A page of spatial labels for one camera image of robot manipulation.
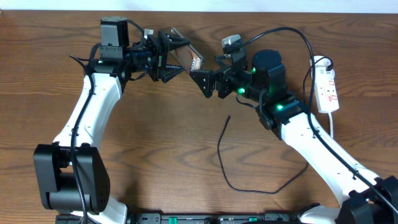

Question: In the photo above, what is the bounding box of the black right camera cable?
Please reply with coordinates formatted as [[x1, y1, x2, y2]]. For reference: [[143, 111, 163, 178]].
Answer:
[[223, 26, 398, 215]]

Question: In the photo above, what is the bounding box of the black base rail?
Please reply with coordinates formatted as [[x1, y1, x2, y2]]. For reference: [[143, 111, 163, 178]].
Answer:
[[126, 213, 301, 224]]

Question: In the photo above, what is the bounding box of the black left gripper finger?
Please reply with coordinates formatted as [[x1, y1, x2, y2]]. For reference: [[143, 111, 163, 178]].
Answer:
[[160, 64, 185, 83], [167, 30, 190, 50]]

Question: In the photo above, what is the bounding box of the black left camera cable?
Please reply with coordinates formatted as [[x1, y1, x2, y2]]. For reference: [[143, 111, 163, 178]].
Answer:
[[68, 18, 147, 224]]

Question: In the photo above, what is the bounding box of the black camera cable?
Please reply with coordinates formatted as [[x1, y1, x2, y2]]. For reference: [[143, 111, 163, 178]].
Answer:
[[68, 18, 147, 224], [223, 26, 398, 215]]

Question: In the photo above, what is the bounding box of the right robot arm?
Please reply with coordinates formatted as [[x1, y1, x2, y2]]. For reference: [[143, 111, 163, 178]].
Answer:
[[190, 50, 397, 223]]

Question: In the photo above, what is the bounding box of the white power strip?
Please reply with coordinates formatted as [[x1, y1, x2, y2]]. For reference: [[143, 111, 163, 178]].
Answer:
[[314, 55, 340, 114]]

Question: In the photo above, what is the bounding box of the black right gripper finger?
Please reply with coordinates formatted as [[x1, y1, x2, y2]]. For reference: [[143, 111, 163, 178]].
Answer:
[[190, 70, 215, 98], [214, 54, 232, 66]]

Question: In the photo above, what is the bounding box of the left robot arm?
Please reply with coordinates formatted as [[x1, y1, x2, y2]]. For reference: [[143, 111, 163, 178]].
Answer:
[[33, 16, 190, 223]]

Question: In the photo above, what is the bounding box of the white power strip cord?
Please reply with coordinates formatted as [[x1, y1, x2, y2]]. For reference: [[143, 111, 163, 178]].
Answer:
[[328, 112, 335, 139]]

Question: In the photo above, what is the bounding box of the black charger cable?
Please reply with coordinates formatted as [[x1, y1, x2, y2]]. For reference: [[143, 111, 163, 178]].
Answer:
[[216, 55, 335, 195]]

